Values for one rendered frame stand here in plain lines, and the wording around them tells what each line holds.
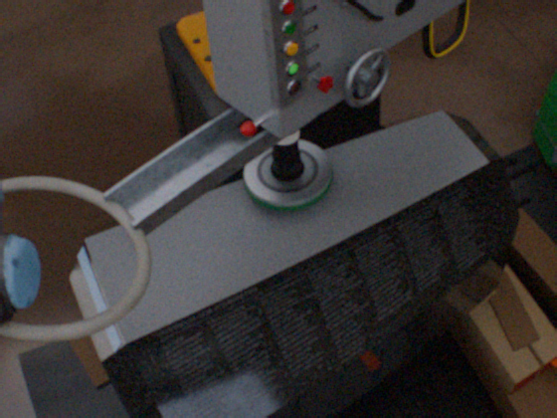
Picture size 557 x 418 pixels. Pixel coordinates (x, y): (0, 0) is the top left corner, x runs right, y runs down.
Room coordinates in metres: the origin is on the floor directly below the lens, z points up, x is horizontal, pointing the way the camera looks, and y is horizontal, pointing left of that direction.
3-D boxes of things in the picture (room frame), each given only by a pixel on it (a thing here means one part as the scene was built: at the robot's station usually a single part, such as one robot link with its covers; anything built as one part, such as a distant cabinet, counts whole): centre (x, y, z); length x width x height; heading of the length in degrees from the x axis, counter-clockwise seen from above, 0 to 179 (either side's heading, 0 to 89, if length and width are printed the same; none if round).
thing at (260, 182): (1.23, -0.03, 0.89); 0.21 x 0.21 x 0.01
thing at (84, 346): (1.24, 0.74, 0.02); 0.25 x 0.10 x 0.01; 29
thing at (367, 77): (1.21, -0.20, 1.22); 0.15 x 0.10 x 0.15; 128
